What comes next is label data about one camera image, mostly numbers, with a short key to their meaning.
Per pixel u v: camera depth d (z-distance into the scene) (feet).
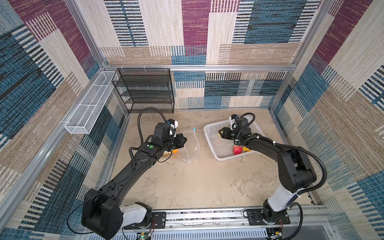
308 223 2.39
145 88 3.55
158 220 2.41
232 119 2.85
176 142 2.28
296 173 1.56
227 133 2.73
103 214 1.29
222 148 3.24
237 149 3.06
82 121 2.98
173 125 2.39
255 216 2.41
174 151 3.15
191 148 2.86
